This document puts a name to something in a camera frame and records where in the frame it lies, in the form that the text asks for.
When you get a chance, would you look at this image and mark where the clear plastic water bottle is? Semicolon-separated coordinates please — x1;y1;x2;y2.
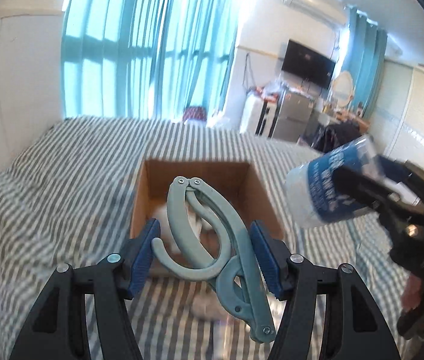
285;135;384;228

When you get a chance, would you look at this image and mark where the grey folding travel hanger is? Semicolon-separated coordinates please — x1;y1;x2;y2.
152;177;276;344

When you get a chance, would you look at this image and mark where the white plastic bag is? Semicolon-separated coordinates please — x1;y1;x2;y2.
191;292;229;321

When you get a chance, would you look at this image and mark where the person's right hand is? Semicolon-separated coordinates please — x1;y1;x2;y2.
401;274;424;312

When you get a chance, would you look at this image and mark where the white louvered wardrobe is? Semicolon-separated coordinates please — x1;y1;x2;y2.
368;60;424;169

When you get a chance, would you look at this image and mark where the black jacket on chair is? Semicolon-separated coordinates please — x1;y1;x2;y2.
311;122;362;154

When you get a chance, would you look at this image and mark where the oval white vanity mirror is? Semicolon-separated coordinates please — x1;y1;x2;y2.
332;71;354;108

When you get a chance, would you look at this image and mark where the silver mini fridge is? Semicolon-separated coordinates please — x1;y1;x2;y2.
272;90;314;142

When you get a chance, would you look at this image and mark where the right teal curtain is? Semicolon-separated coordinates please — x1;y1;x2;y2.
342;7;388;119

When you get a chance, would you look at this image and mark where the teal curtain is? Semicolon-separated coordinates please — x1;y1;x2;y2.
154;0;238;119
61;0;167;119
342;7;388;119

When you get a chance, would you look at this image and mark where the green checkered bed quilt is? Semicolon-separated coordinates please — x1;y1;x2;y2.
0;117;408;359

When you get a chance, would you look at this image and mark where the white suitcase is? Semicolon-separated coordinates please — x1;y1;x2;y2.
239;93;276;137

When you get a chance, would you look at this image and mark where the brown cardboard box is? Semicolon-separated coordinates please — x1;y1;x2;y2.
131;159;284;240

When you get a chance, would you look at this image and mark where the white cloth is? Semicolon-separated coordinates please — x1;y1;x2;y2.
152;203;213;254

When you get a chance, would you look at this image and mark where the dark red patterned bag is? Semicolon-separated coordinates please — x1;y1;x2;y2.
182;106;207;123

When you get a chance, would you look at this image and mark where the middle teal curtain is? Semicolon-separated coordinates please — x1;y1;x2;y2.
154;0;238;119

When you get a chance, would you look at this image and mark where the white padded headboard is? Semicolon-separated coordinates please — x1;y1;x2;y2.
0;16;64;170

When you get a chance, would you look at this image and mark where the left teal curtain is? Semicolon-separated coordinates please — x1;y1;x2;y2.
61;0;167;119

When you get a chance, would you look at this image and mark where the black wall television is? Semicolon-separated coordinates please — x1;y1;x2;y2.
281;40;335;89

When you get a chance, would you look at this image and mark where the white wall air conditioner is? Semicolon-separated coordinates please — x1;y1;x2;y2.
284;0;348;28

